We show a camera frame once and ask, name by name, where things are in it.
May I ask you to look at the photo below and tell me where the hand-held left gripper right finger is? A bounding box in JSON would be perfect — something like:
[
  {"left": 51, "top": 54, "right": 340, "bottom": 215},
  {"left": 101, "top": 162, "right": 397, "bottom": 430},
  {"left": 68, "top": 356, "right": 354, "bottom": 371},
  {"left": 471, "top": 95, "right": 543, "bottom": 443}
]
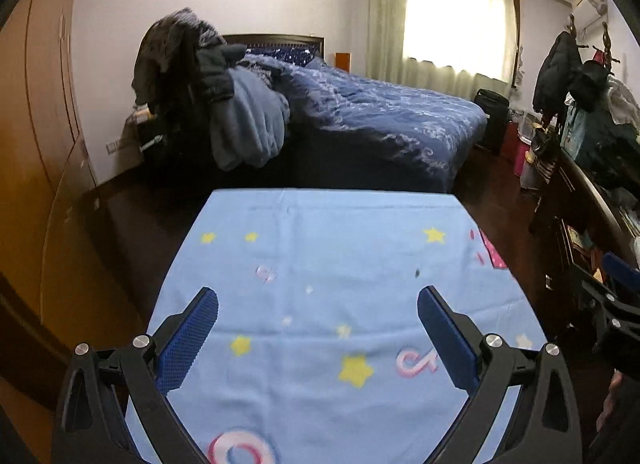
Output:
[{"left": 416, "top": 285, "right": 586, "bottom": 464}]

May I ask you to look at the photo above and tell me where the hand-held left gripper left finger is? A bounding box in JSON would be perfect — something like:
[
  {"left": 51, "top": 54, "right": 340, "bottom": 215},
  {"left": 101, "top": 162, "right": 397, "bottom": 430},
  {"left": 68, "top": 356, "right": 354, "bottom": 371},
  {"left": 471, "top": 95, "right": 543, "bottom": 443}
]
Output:
[{"left": 52, "top": 286, "right": 221, "bottom": 464}]

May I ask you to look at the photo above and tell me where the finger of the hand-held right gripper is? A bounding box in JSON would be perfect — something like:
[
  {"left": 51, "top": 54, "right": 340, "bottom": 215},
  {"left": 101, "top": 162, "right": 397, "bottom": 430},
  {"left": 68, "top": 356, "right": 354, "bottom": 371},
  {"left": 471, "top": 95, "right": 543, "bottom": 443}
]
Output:
[
  {"left": 601, "top": 251, "right": 640, "bottom": 292},
  {"left": 580, "top": 269, "right": 640, "bottom": 332}
]

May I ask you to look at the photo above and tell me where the person's right hand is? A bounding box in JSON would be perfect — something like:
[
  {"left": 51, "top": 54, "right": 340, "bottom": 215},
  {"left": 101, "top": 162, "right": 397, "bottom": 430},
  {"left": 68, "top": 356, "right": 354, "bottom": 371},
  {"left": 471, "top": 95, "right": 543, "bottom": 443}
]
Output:
[{"left": 596, "top": 373, "right": 628, "bottom": 437}]

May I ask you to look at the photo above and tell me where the dark wooden dresser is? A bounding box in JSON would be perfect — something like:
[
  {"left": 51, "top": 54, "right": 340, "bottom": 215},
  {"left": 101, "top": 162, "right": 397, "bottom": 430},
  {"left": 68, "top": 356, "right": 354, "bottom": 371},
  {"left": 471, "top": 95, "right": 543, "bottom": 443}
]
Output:
[{"left": 530, "top": 144, "right": 640, "bottom": 375}]

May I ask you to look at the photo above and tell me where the pile of dark clothes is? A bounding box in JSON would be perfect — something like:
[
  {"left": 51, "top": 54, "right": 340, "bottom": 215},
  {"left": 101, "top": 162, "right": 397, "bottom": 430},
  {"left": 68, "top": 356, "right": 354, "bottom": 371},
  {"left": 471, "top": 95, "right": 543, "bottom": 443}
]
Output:
[{"left": 590, "top": 119, "right": 640, "bottom": 195}]

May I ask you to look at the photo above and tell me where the blue star-print tablecloth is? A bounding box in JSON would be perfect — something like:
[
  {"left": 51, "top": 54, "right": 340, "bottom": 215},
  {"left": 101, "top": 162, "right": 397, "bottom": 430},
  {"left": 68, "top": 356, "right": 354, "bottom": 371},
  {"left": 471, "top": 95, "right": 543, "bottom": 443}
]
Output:
[{"left": 124, "top": 187, "right": 548, "bottom": 464}]

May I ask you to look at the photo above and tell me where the white garment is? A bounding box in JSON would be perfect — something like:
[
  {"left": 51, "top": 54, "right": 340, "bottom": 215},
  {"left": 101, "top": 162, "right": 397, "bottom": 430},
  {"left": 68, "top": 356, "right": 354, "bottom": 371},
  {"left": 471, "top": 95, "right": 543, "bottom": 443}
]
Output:
[{"left": 607, "top": 79, "right": 640, "bottom": 125}]

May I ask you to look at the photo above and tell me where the white basket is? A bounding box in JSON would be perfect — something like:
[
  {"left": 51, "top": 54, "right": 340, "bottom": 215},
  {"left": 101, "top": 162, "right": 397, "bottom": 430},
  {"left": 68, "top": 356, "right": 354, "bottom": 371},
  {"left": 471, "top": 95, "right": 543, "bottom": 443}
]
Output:
[{"left": 517, "top": 111, "right": 543, "bottom": 142}]

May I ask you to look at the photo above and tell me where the black hooded jacket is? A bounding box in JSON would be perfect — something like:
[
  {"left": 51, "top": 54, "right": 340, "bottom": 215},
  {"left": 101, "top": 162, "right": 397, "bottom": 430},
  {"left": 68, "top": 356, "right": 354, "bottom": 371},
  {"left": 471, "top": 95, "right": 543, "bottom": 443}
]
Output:
[{"left": 570, "top": 60, "right": 608, "bottom": 112}]

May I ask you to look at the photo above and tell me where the dark nightstand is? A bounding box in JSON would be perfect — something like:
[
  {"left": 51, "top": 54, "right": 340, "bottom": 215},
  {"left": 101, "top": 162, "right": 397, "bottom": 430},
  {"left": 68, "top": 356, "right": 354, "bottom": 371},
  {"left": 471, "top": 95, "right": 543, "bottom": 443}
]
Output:
[{"left": 137, "top": 116, "right": 173, "bottom": 177}]

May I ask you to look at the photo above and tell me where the black suitcase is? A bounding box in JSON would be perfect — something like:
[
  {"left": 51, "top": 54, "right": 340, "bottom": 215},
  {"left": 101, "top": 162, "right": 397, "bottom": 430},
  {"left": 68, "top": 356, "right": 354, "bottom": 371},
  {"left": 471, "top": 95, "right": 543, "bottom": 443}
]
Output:
[{"left": 472, "top": 89, "right": 511, "bottom": 152}]

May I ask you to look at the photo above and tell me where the black coat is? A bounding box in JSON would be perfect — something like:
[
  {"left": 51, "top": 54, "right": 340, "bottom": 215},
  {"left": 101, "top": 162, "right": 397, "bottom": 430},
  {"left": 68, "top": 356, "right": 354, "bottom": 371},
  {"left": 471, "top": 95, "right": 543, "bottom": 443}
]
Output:
[{"left": 531, "top": 31, "right": 583, "bottom": 115}]

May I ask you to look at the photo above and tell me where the light blue fleece blanket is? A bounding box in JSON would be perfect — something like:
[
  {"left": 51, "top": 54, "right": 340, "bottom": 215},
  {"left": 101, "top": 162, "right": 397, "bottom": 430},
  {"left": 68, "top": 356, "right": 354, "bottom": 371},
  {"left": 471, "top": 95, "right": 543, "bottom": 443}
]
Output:
[{"left": 207, "top": 66, "right": 292, "bottom": 172}]

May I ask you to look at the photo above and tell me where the wooden coat rack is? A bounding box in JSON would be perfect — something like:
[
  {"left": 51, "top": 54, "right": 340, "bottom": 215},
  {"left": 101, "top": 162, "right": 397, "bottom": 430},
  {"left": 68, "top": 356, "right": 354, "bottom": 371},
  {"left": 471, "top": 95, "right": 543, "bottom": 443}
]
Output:
[{"left": 567, "top": 14, "right": 626, "bottom": 65}]

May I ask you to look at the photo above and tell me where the blue patterned duvet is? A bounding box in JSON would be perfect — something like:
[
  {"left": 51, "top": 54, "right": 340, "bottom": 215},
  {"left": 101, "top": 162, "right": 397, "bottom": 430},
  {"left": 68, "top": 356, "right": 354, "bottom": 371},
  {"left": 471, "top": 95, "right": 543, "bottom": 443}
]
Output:
[{"left": 240, "top": 55, "right": 488, "bottom": 185}]

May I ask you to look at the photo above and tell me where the wooden wardrobe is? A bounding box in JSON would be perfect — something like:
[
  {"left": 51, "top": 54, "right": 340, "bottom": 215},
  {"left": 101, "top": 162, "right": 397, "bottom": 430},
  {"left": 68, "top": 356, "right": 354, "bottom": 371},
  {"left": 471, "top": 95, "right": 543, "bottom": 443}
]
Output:
[{"left": 0, "top": 0, "right": 101, "bottom": 410}]

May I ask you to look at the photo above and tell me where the dark puffer jacket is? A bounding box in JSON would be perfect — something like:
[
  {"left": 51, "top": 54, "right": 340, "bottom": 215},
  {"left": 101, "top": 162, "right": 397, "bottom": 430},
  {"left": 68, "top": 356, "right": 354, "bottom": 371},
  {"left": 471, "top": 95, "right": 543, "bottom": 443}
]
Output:
[{"left": 197, "top": 44, "right": 248, "bottom": 105}]

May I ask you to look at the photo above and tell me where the white air conditioner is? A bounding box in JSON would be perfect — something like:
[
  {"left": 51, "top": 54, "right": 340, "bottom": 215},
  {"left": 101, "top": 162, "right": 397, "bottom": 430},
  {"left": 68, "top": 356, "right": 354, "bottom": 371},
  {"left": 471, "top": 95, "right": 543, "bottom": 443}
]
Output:
[{"left": 571, "top": 0, "right": 608, "bottom": 27}]

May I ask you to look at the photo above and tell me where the grey patterned garment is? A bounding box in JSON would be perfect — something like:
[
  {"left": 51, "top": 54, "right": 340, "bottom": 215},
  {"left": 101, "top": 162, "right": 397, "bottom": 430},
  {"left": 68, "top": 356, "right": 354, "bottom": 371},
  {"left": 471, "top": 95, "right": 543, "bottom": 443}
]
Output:
[{"left": 132, "top": 8, "right": 226, "bottom": 110}]

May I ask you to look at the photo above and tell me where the blue star-print pillow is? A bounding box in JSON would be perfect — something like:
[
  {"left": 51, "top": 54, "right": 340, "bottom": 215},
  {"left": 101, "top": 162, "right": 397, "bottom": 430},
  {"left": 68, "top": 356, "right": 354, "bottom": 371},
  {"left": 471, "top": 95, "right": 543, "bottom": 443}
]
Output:
[{"left": 245, "top": 44, "right": 321, "bottom": 67}]

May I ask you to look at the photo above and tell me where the dark wooden headboard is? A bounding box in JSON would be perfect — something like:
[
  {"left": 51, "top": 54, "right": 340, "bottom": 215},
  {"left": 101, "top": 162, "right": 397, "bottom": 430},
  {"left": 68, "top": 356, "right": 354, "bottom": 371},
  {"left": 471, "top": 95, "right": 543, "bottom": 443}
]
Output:
[{"left": 220, "top": 34, "right": 326, "bottom": 65}]

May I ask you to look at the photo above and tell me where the pale green curtain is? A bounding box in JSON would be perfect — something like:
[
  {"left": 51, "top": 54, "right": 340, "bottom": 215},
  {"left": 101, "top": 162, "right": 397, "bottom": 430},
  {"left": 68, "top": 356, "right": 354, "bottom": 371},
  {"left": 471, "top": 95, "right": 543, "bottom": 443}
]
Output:
[{"left": 367, "top": 0, "right": 521, "bottom": 97}]

